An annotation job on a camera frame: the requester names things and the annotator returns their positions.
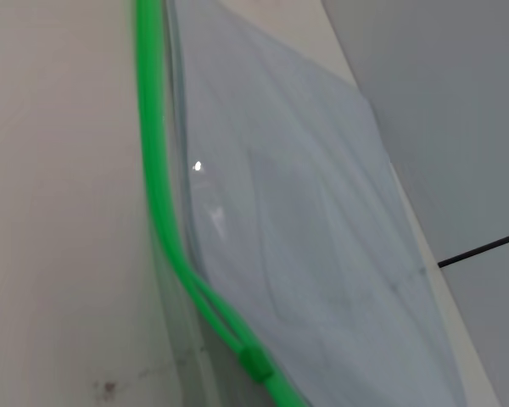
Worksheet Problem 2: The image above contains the transparent document bag green zip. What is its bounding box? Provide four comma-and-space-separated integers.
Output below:
133, 0, 467, 407

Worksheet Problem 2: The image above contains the green zip slider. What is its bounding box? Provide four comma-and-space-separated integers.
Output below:
239, 345, 273, 382

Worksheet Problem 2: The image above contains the thin black cable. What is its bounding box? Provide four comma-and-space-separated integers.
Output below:
437, 228, 509, 268

